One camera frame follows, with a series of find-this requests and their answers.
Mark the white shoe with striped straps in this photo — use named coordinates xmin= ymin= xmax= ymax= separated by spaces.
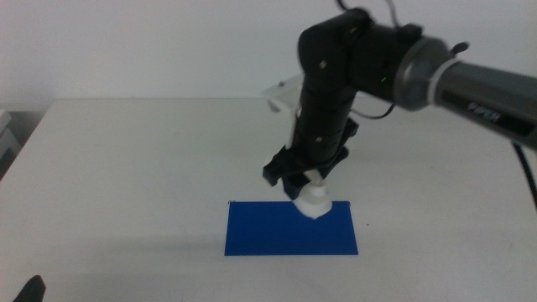
xmin=292 ymin=169 xmax=334 ymax=221

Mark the blue rectangular mat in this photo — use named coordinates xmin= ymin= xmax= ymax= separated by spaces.
xmin=223 ymin=200 xmax=359 ymax=257

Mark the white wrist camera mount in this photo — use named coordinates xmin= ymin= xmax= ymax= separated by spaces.
xmin=260 ymin=74 xmax=304 ymax=151

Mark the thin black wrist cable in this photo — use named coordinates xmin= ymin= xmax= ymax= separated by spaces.
xmin=350 ymin=102 xmax=397 ymax=121

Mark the braided black arm cable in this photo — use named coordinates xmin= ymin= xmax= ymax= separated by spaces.
xmin=510 ymin=141 xmax=537 ymax=211

